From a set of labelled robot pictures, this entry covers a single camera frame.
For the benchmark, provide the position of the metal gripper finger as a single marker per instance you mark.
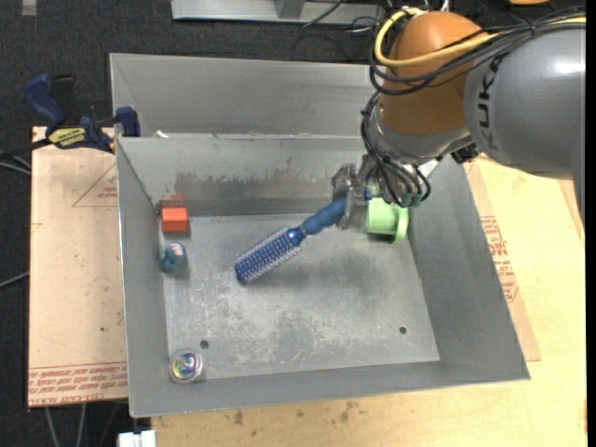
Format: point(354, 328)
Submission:
point(343, 180)
point(355, 216)

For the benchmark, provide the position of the blue hairbrush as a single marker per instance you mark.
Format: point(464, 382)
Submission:
point(270, 255)

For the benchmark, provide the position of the light green plastic cup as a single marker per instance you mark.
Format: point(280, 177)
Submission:
point(384, 221)

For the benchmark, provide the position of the grey metal bin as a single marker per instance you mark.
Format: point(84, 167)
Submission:
point(316, 315)

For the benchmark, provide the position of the orange block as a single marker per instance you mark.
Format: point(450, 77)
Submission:
point(174, 219)

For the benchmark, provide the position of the blue toy figure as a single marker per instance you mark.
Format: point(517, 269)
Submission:
point(172, 258)

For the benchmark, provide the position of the clear swirl ball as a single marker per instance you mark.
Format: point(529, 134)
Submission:
point(186, 366)

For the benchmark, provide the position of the brown cardboard board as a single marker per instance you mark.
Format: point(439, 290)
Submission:
point(74, 259)

